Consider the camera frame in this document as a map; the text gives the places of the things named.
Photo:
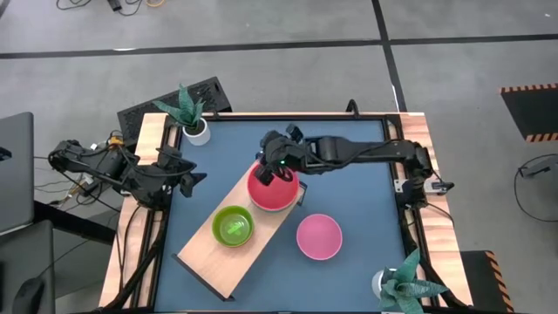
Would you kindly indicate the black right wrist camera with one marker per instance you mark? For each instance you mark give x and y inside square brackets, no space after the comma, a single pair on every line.
[294,132]

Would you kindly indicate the pink bowl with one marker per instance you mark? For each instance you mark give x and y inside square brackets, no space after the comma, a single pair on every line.
[319,237]

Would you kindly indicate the black perforated panel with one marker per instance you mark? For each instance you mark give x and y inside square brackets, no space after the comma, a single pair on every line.
[144,115]

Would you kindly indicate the green bowl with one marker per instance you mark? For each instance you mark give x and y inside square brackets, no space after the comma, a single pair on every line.
[233,227]

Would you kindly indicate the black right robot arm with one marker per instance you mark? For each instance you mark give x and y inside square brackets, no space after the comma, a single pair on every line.
[349,150]

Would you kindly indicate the grey flat panel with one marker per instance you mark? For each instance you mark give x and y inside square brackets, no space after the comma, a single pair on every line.
[17,183]

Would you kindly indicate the grey floor device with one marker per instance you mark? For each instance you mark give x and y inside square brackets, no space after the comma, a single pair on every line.
[538,168]

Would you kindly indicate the wooden table border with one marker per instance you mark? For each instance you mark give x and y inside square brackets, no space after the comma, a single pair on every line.
[436,244]

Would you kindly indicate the wooden shelf with black brackets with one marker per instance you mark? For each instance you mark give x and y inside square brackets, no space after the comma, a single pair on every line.
[209,261]

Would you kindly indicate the black power adapter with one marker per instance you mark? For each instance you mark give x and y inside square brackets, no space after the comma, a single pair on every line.
[115,4]

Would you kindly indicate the black computer mouse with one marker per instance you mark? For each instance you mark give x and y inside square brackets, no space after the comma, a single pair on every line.
[28,296]

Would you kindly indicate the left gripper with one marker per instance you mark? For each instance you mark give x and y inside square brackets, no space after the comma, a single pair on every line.
[174,168]

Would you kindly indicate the black hazard-striped floor mat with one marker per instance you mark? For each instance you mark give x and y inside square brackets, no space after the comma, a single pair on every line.
[529,111]
[484,279]

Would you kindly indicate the black floor beam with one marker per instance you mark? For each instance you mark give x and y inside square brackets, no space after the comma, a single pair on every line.
[74,222]

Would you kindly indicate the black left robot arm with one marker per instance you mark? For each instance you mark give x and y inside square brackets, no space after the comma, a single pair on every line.
[109,163]

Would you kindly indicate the red bowl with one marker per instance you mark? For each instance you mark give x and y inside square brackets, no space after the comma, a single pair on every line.
[274,196]

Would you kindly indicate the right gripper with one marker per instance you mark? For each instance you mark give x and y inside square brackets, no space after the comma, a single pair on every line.
[283,152]

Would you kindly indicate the snake plant in white pot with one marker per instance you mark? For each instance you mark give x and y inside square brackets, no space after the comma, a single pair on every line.
[405,283]
[192,118]

